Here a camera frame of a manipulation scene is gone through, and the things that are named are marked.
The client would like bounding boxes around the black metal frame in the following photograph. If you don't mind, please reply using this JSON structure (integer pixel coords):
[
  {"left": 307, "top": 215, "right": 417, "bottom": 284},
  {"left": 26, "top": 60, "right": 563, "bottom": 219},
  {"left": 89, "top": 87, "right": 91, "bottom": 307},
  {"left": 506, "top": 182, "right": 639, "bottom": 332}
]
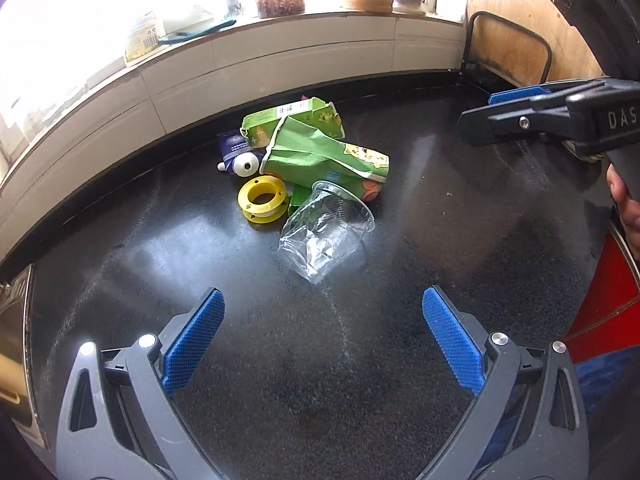
[{"left": 462, "top": 11, "right": 553, "bottom": 93}]

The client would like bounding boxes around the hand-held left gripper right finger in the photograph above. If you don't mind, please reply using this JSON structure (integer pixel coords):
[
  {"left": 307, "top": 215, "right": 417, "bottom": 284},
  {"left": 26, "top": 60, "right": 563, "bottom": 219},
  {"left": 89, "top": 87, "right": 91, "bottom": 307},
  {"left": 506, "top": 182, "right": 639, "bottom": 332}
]
[{"left": 417, "top": 285, "right": 596, "bottom": 480}]

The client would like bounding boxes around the person's right hand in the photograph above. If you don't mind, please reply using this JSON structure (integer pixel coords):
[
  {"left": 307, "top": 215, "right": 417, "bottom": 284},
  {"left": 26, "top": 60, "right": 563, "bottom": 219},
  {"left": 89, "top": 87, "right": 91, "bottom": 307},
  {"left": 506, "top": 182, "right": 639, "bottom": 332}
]
[{"left": 606, "top": 164, "right": 640, "bottom": 271}]

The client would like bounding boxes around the teal handled tool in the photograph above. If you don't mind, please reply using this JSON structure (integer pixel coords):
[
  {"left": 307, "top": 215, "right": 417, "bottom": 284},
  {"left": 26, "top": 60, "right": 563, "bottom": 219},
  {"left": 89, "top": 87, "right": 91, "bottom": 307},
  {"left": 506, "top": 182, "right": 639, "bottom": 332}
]
[{"left": 159, "top": 19, "right": 237, "bottom": 43}]

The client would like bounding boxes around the small green wrapper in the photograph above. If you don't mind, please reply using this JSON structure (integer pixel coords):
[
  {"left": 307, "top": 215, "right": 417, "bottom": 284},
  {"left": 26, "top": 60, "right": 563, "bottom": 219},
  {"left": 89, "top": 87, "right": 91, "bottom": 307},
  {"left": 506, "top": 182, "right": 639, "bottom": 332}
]
[{"left": 289, "top": 183, "right": 316, "bottom": 211}]

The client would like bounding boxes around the purple tube with white cap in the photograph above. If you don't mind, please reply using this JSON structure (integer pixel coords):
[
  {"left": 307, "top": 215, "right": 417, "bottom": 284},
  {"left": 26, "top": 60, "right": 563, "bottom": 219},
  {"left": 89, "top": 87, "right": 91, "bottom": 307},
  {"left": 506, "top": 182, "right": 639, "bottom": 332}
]
[{"left": 216, "top": 130, "right": 266, "bottom": 178}]

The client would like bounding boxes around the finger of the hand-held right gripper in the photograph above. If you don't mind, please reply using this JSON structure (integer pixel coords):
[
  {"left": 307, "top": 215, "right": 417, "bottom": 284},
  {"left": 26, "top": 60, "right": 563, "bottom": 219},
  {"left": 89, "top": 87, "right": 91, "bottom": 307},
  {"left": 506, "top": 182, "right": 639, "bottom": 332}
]
[
  {"left": 457, "top": 91, "right": 596, "bottom": 148},
  {"left": 487, "top": 79, "right": 608, "bottom": 107}
]

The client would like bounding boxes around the yellow plastic spool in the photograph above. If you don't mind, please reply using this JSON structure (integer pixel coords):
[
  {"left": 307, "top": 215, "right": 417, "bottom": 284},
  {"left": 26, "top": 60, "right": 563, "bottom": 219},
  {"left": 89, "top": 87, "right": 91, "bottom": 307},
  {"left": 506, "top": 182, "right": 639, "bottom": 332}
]
[{"left": 237, "top": 175, "right": 291, "bottom": 224}]

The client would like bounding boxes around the jar of dried food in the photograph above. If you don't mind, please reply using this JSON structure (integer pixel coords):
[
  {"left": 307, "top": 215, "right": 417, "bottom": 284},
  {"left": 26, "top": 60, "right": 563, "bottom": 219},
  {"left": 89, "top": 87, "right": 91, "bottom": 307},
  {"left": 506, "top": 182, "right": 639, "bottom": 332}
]
[{"left": 256, "top": 0, "right": 307, "bottom": 18}]

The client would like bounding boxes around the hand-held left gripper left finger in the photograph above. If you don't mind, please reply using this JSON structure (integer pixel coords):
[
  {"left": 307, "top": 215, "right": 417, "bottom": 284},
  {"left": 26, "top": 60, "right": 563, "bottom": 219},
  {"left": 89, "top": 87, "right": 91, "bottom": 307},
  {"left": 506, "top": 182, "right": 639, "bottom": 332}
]
[{"left": 56, "top": 287, "right": 226, "bottom": 480}]

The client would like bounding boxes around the green paper bag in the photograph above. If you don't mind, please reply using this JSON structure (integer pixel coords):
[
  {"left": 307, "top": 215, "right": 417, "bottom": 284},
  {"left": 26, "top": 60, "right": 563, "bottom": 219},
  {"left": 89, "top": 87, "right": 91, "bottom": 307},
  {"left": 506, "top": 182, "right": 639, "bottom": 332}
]
[{"left": 260, "top": 115, "right": 391, "bottom": 201}]

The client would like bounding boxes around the clear plastic cup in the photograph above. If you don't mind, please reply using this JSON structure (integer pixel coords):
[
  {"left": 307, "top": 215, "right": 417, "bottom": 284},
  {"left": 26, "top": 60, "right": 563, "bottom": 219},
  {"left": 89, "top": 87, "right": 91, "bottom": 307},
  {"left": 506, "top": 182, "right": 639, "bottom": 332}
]
[{"left": 277, "top": 180, "right": 376, "bottom": 285}]

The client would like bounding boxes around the green cardboard carton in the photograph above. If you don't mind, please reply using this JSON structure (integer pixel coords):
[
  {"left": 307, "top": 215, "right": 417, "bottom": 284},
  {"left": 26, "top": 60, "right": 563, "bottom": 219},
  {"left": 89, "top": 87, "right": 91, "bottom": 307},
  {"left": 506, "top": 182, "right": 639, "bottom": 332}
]
[{"left": 241, "top": 97, "right": 346, "bottom": 148}]

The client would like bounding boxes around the yellow labelled packet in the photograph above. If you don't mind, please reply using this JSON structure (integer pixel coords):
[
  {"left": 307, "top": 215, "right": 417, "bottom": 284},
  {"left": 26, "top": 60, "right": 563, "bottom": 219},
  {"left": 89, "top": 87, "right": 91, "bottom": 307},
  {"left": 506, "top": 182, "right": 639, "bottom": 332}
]
[{"left": 124, "top": 12, "right": 163, "bottom": 66}]

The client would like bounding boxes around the plywood board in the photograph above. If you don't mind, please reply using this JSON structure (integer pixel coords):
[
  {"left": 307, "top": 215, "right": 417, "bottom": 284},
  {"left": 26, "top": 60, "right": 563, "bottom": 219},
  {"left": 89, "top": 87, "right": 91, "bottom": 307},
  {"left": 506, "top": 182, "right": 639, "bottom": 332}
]
[{"left": 467, "top": 0, "right": 616, "bottom": 88}]

